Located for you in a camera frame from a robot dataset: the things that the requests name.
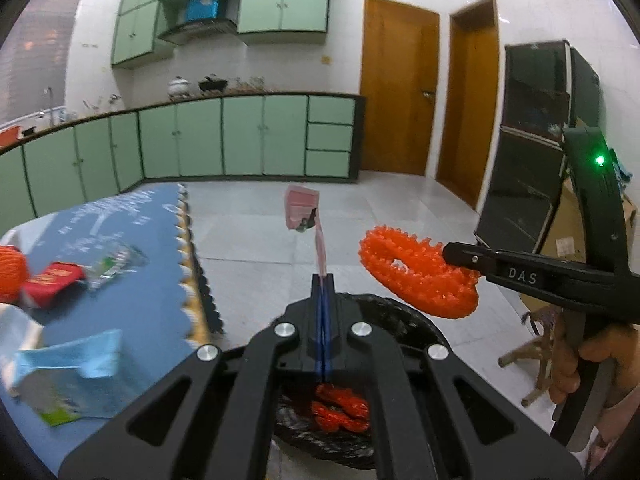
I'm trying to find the range hood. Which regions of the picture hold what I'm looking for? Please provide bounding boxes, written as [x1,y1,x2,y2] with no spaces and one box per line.
[157,17,239,46]

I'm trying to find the light blue plastic wrapper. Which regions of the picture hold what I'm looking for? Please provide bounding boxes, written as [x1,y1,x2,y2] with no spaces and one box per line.
[14,329,124,379]

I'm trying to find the pink plastic wrapper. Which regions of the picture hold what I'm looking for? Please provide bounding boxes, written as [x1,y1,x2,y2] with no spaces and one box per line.
[283,184,329,279]

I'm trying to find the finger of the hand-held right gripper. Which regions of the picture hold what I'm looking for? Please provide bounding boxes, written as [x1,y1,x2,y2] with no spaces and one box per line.
[443,241,496,282]

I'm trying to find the orange foam net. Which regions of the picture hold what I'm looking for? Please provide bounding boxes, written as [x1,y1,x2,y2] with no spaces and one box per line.
[0,245,32,306]
[312,383,371,434]
[359,226,480,319]

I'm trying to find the person's right hand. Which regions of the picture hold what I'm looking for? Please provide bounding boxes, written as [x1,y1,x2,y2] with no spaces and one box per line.
[547,310,640,418]

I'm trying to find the cardboard box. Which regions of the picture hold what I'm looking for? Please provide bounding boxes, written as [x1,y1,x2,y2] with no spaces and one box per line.
[519,179,640,321]

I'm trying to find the kitchen window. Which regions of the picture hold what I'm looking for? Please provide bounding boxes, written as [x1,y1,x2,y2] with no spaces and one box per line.
[0,0,89,127]

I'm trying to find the wooden door with handle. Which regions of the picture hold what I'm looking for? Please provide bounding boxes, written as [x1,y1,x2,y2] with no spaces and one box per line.
[359,0,441,177]

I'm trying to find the green lower kitchen cabinets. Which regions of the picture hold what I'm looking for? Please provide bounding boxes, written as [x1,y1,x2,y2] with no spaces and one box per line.
[0,92,368,222]

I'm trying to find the red snack packet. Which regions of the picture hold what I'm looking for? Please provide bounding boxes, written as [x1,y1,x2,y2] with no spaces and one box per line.
[22,263,87,309]

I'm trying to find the wooden stool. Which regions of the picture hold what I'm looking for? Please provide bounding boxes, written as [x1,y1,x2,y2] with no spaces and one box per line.
[498,305,567,409]

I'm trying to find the green upper wall cabinets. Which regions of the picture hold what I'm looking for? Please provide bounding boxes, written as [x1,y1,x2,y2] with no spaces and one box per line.
[111,0,333,69]

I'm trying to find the black glass display cabinet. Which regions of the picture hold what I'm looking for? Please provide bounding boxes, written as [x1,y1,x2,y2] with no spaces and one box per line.
[473,38,602,262]

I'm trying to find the white tissue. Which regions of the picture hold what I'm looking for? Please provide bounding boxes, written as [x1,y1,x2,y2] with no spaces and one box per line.
[0,302,46,366]

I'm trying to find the trash bin with black bag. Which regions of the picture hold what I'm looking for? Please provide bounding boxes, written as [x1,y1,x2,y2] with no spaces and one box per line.
[270,292,452,470]

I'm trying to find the clear green plastic wrapper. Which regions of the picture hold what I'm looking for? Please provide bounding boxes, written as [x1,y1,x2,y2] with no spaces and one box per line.
[82,244,149,291]

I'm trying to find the black wok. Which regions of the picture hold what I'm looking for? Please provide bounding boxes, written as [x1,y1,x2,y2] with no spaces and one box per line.
[198,74,229,94]

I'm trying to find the plain wooden door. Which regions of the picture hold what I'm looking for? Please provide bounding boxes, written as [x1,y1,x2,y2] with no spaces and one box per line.
[435,0,501,210]

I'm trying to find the person's right forearm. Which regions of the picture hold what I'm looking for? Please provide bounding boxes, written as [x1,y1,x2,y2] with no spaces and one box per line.
[585,390,640,476]

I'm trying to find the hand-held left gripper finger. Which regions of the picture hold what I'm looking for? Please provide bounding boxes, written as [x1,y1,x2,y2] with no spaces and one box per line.
[59,274,326,480]
[325,274,586,480]

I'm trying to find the blue printed tablecloth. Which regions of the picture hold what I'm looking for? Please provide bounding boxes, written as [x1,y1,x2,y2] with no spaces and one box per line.
[0,183,224,480]

